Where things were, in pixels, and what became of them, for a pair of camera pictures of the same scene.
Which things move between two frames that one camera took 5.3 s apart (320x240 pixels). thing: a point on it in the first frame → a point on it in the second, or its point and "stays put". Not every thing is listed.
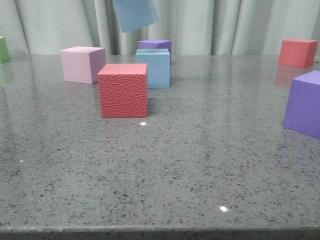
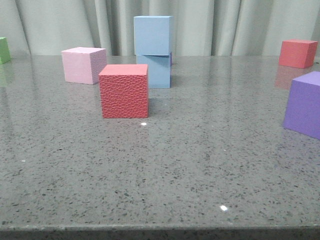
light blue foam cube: x=158 y=66 stays put
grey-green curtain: x=194 y=27 stays put
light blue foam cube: x=134 y=14 → x=153 y=35
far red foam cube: x=297 y=52 stays put
